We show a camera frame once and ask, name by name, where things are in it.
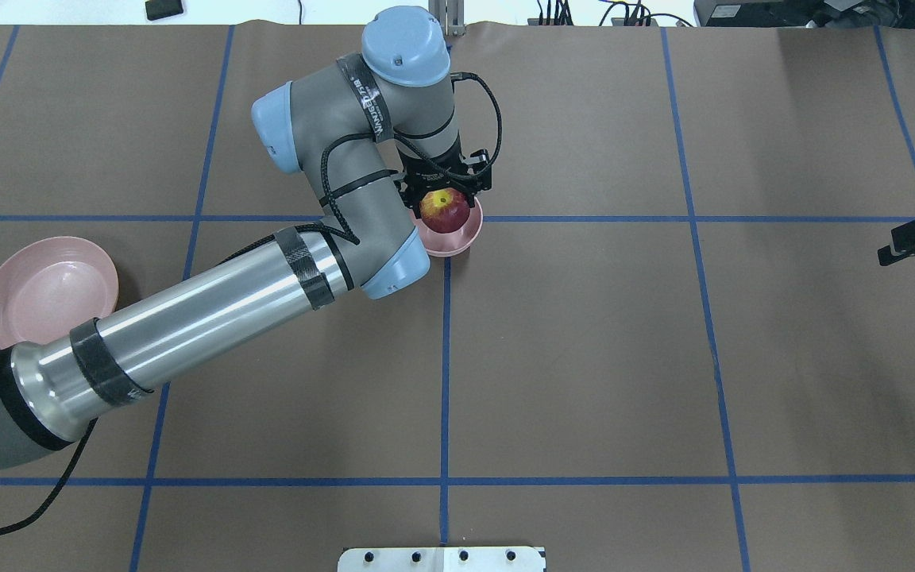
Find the pink plate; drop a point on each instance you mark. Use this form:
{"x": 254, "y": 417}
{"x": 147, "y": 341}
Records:
{"x": 51, "y": 286}

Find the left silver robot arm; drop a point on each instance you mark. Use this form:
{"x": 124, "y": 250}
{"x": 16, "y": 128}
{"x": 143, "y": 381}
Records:
{"x": 373, "y": 132}

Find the black monitor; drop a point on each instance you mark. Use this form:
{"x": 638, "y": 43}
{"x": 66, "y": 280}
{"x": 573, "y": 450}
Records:
{"x": 805, "y": 14}

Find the aluminium frame post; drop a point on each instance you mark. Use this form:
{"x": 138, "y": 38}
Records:
{"x": 451, "y": 16}

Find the pink bowl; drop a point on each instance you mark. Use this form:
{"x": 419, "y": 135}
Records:
{"x": 454, "y": 243}

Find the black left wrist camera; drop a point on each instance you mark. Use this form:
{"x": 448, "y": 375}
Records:
{"x": 479, "y": 169}

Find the red apple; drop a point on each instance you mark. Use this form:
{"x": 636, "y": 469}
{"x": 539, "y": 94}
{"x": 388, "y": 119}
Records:
{"x": 445, "y": 210}

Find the small black puck device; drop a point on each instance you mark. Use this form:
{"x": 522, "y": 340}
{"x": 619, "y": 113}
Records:
{"x": 156, "y": 10}

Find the white central pedestal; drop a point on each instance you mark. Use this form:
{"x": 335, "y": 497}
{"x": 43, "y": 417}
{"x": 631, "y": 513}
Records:
{"x": 489, "y": 558}

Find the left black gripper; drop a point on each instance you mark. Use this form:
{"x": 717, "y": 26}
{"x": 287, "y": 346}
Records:
{"x": 430, "y": 172}

